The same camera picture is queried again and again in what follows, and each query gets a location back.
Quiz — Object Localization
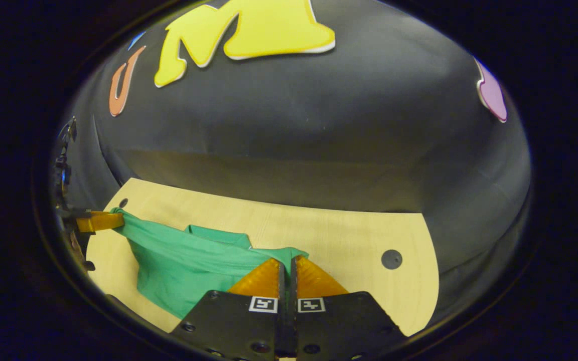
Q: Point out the green T-shirt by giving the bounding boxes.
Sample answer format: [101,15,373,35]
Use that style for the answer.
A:
[110,207,310,320]

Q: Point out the black backdrop cloth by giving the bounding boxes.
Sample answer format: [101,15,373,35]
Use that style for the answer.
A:
[56,0,533,321]

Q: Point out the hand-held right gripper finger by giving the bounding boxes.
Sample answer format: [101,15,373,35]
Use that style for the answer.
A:
[287,255,407,361]
[169,257,288,361]

